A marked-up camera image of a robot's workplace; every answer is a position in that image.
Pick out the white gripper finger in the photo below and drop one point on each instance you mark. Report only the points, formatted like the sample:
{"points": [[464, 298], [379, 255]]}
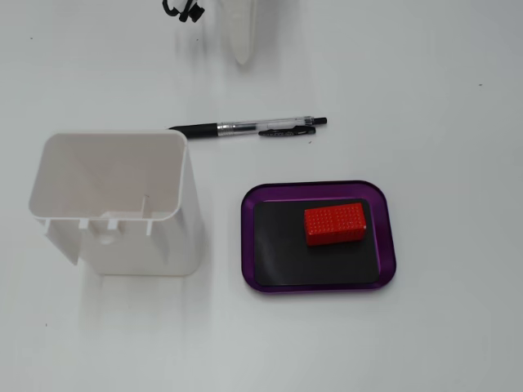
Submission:
{"points": [[243, 28]]}

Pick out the black clear retractable pen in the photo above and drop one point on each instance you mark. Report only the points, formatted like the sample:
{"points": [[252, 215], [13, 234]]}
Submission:
{"points": [[204, 130]]}

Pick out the white plastic pen holder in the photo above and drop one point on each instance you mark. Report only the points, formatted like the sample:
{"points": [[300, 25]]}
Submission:
{"points": [[122, 192]]}

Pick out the red perforated block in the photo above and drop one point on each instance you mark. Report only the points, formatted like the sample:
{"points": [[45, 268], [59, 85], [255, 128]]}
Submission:
{"points": [[333, 224]]}

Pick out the black tray mat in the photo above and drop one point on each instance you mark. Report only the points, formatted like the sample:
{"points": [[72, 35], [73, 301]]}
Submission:
{"points": [[286, 253]]}

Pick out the purple metal tray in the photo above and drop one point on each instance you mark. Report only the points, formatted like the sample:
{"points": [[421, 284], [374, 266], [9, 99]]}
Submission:
{"points": [[386, 228]]}

